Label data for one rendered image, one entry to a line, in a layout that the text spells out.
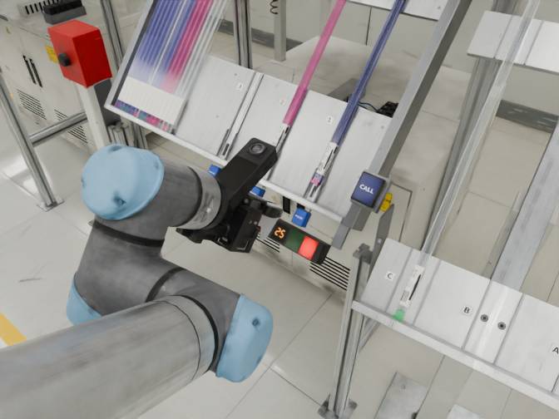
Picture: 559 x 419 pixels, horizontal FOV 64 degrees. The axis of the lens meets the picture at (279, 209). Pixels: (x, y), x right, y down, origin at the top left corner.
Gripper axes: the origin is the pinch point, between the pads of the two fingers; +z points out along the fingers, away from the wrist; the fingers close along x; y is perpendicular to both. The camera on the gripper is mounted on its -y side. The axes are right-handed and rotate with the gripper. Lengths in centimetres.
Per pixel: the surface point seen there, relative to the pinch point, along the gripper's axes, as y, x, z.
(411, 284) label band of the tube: 1.0, 24.7, -0.8
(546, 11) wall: -125, 0, 162
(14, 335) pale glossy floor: 78, -82, 29
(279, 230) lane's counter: 4.6, -3.0, 10.8
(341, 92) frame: -33, -23, 50
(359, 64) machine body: -50, -33, 74
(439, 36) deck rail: -36.9, 9.8, 8.0
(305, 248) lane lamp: 5.2, 3.3, 10.7
